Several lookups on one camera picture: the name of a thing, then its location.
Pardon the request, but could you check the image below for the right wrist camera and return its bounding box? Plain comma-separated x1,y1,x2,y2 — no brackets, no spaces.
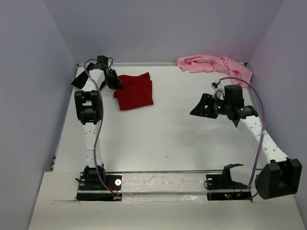
211,80,224,99

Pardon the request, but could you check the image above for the black t shirt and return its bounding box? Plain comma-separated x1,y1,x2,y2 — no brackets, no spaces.
71,62,94,89

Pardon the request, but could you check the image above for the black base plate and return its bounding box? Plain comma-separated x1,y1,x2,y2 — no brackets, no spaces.
75,173,122,202
204,164,251,201

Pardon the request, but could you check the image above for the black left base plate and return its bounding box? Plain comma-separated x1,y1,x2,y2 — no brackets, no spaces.
75,173,122,202

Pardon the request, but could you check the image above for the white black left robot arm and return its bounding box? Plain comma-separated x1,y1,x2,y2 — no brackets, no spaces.
71,56,122,191

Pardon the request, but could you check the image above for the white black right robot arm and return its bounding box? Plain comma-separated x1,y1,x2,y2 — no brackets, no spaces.
190,83,302,200

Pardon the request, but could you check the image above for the red t shirt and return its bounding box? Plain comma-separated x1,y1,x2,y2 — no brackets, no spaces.
114,72,154,111

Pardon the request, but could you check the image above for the pink t shirt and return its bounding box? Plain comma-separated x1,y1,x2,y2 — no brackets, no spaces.
177,56,252,83

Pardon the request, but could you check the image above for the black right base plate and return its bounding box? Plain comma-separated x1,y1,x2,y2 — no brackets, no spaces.
204,164,251,201

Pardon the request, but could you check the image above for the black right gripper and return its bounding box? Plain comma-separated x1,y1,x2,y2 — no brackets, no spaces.
189,93,231,119

